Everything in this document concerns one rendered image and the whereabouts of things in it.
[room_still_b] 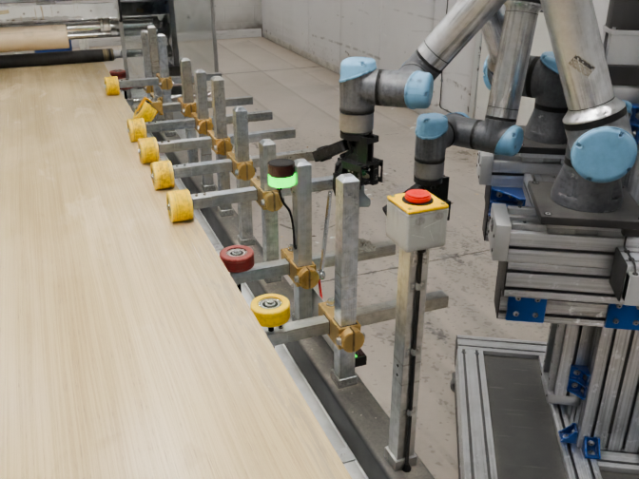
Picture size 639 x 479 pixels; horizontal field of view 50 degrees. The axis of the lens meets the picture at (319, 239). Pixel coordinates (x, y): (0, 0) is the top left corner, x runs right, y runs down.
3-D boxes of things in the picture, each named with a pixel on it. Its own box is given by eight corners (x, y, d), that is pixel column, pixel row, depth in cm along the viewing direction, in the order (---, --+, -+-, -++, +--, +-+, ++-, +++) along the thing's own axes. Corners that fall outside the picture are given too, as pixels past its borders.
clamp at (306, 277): (300, 263, 173) (300, 245, 170) (319, 287, 161) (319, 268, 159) (279, 267, 171) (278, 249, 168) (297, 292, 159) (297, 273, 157)
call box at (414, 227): (422, 233, 112) (426, 188, 108) (445, 250, 106) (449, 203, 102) (384, 239, 109) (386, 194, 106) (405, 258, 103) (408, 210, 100)
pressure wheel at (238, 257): (250, 282, 168) (248, 240, 163) (260, 297, 161) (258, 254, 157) (218, 288, 165) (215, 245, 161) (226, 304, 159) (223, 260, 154)
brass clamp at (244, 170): (244, 165, 210) (243, 149, 208) (257, 179, 199) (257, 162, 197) (224, 167, 208) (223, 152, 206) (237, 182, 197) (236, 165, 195)
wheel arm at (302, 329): (439, 303, 158) (441, 287, 156) (448, 311, 155) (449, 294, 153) (260, 343, 143) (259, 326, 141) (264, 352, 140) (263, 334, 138)
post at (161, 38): (173, 139, 319) (164, 32, 299) (175, 141, 316) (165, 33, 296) (166, 139, 318) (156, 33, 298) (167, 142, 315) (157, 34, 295)
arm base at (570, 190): (612, 189, 159) (620, 148, 154) (629, 215, 145) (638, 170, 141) (545, 185, 161) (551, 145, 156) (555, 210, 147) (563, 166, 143)
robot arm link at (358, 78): (375, 63, 137) (335, 61, 139) (373, 117, 142) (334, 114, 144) (383, 56, 144) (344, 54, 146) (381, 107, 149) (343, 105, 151)
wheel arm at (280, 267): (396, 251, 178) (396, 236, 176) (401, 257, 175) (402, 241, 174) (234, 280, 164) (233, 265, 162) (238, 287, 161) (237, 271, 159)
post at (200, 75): (212, 197, 257) (203, 67, 236) (215, 200, 254) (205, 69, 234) (203, 198, 256) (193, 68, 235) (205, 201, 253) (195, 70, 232)
